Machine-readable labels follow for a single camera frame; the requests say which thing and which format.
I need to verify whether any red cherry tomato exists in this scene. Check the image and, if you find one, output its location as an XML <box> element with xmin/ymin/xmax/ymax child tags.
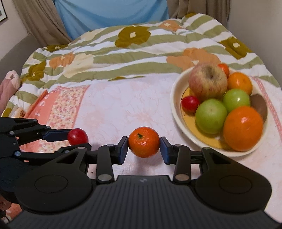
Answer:
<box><xmin>67</xmin><ymin>128</ymin><xmax>88</xmax><ymax>146</ymax></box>
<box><xmin>181</xmin><ymin>96</ymin><xmax>201</xmax><ymax>114</ymax></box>

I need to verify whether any small mandarin orange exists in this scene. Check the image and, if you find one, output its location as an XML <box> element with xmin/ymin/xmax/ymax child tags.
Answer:
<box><xmin>128</xmin><ymin>126</ymin><xmax>160</xmax><ymax>158</ymax></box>

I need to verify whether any large orange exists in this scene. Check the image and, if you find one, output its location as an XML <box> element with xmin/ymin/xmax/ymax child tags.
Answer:
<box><xmin>223</xmin><ymin>106</ymin><xmax>263</xmax><ymax>152</ymax></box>

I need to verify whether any yellow red apple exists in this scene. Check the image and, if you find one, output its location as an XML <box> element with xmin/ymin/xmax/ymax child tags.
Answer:
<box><xmin>188</xmin><ymin>63</ymin><xmax>228</xmax><ymax>101</ymax></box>

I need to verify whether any small snack box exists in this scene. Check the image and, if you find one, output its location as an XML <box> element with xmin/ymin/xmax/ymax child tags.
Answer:
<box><xmin>9</xmin><ymin>107</ymin><xmax>26</xmax><ymax>118</ymax></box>

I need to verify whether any cream yellow plate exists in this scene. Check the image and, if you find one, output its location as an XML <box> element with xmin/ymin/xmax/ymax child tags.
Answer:
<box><xmin>170</xmin><ymin>67</ymin><xmax>270</xmax><ymax>157</ymax></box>

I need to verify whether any pink plush pillow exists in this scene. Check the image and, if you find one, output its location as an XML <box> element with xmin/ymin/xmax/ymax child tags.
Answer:
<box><xmin>0</xmin><ymin>71</ymin><xmax>21</xmax><ymax>114</ymax></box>

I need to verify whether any green apple front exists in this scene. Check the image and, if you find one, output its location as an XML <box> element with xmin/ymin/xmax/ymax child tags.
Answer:
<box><xmin>195</xmin><ymin>99</ymin><xmax>228</xmax><ymax>134</ymax></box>

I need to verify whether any green apple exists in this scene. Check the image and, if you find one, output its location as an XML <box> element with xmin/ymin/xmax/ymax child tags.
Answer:
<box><xmin>222</xmin><ymin>89</ymin><xmax>250</xmax><ymax>113</ymax></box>
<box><xmin>195</xmin><ymin>99</ymin><xmax>228</xmax><ymax>134</ymax></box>

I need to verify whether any red cherry tomato in plate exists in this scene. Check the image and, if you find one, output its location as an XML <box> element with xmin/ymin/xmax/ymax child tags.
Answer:
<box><xmin>181</xmin><ymin>96</ymin><xmax>201</xmax><ymax>114</ymax></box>

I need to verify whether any grey headboard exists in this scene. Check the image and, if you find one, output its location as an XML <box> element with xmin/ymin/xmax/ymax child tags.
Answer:
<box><xmin>0</xmin><ymin>34</ymin><xmax>40</xmax><ymax>82</ymax></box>

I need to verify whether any green apple back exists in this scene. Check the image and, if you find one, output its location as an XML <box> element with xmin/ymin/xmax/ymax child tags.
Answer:
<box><xmin>222</xmin><ymin>89</ymin><xmax>250</xmax><ymax>113</ymax></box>

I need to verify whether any brown kiwi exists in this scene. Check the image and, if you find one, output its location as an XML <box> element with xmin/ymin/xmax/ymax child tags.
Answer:
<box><xmin>250</xmin><ymin>94</ymin><xmax>268</xmax><ymax>122</ymax></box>

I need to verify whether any medium orange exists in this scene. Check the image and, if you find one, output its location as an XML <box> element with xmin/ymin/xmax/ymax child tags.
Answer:
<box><xmin>228</xmin><ymin>72</ymin><xmax>253</xmax><ymax>95</ymax></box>

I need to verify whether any small tangerine behind apple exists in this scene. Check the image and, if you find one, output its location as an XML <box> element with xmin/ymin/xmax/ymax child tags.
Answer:
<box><xmin>217</xmin><ymin>63</ymin><xmax>230</xmax><ymax>78</ymax></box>

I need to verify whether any floral striped quilt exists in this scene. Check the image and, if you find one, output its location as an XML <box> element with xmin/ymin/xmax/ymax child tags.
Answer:
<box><xmin>1</xmin><ymin>13</ymin><xmax>278</xmax><ymax>116</ymax></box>

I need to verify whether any beige curtain left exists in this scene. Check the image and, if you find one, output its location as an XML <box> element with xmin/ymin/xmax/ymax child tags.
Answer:
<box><xmin>13</xmin><ymin>0</ymin><xmax>72</xmax><ymax>46</ymax></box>

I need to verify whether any beige curtain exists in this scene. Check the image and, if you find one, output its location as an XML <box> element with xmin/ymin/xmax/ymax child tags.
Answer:
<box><xmin>167</xmin><ymin>0</ymin><xmax>230</xmax><ymax>27</ymax></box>
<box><xmin>13</xmin><ymin>0</ymin><xmax>72</xmax><ymax>46</ymax></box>

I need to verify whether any blue curtain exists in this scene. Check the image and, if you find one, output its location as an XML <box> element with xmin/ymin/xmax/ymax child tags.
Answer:
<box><xmin>53</xmin><ymin>0</ymin><xmax>169</xmax><ymax>40</ymax></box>

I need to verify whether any beige curtain right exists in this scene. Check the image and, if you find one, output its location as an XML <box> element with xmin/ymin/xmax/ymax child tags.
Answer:
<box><xmin>167</xmin><ymin>0</ymin><xmax>230</xmax><ymax>27</ymax></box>

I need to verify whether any framed wall picture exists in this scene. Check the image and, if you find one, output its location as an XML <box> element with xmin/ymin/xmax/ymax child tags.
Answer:
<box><xmin>0</xmin><ymin>0</ymin><xmax>7</xmax><ymax>22</ymax></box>

